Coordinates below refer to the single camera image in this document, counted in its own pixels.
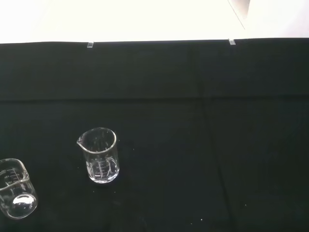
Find black bench cloth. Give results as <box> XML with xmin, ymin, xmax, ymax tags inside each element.
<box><xmin>0</xmin><ymin>38</ymin><xmax>309</xmax><ymax>232</ymax></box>

